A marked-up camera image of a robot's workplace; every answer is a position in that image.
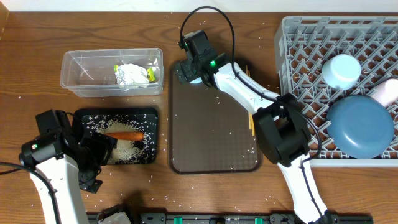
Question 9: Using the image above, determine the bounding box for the light blue cup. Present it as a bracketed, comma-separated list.
[190, 78, 202, 84]

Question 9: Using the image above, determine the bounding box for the orange carrot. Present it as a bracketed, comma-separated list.
[105, 131, 144, 141]

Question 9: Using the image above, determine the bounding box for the pile of white rice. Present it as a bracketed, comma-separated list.
[81, 113, 158, 165]

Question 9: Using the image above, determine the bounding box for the white wrapper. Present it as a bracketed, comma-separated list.
[116, 63, 150, 86]

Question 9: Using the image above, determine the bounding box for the wooden chopstick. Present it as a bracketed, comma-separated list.
[248, 113, 252, 130]
[246, 69, 255, 136]

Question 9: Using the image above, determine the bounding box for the light blue bowl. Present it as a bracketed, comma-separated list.
[322, 54, 361, 90]

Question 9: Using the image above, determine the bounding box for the dark blue plate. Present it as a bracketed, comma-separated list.
[326, 95, 394, 159]

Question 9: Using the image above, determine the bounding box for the white cup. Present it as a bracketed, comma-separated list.
[370, 78, 398, 107]

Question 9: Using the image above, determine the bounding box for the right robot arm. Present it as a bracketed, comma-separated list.
[175, 54, 328, 223]

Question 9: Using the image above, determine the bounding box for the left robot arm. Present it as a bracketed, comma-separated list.
[19, 128, 131, 224]

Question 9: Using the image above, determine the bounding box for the grey dishwasher rack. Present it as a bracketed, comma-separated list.
[274, 16, 397, 167]

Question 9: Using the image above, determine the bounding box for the black plastic tray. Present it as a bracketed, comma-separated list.
[72, 107, 159, 166]

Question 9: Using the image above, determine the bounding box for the dark brown serving tray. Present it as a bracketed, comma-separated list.
[168, 67, 263, 175]

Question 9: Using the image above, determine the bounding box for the clear plastic container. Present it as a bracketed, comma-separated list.
[60, 48, 164, 97]

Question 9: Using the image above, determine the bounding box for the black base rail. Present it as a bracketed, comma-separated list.
[86, 212, 374, 224]

